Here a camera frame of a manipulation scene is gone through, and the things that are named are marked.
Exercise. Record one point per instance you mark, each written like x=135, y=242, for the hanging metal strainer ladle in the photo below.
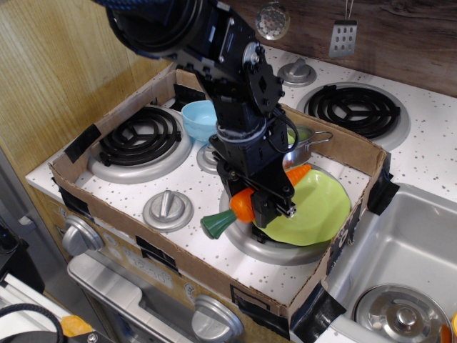
x=272, y=21

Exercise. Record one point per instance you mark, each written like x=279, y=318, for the orange yellow cloth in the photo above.
x=73, y=326

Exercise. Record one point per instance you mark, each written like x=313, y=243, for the orange toy carrot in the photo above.
x=241, y=208

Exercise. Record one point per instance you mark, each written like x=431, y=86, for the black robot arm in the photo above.
x=209, y=39

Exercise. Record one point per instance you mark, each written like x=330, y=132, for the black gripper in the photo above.
x=255, y=159

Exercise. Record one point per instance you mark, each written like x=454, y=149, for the silver right oven knob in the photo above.
x=214, y=322

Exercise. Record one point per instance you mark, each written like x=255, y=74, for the black burner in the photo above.
x=253, y=242
x=147, y=146
x=367, y=110

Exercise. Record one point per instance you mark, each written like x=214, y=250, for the silver oven door handle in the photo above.
x=136, y=310

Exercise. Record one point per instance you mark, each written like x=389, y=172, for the steel pot lid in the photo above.
x=402, y=314

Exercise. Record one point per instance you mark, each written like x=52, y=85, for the green toy vegetable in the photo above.
x=291, y=137

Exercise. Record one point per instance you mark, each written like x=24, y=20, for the silver oven knob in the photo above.
x=214, y=322
x=80, y=237

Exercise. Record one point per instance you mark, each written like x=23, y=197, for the silver left oven knob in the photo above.
x=80, y=237

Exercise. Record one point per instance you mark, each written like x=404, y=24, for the light blue plastic bowl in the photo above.
x=199, y=120

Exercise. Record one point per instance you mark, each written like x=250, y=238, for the silver stove knob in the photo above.
x=297, y=74
x=206, y=159
x=168, y=211

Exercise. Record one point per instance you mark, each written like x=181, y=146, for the steel sink basin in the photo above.
x=412, y=243

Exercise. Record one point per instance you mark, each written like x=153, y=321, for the light green plastic plate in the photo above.
x=322, y=206

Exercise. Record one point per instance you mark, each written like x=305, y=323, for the back right black burner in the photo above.
x=367, y=110

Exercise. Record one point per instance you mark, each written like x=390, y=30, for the front left black burner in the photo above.
x=147, y=146

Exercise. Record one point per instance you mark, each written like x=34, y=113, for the silver back stove knob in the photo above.
x=297, y=74

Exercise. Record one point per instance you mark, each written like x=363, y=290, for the silver middle stove knob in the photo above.
x=206, y=159

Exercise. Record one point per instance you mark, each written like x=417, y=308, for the silver front stove knob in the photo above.
x=168, y=211

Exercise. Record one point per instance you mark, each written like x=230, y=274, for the small steel pot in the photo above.
x=307, y=138

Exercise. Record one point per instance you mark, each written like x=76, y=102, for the brown cardboard fence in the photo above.
x=186, y=263

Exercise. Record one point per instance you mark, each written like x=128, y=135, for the hanging metal slotted spatula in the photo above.
x=344, y=32

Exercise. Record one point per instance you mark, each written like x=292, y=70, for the front right black burner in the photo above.
x=253, y=242

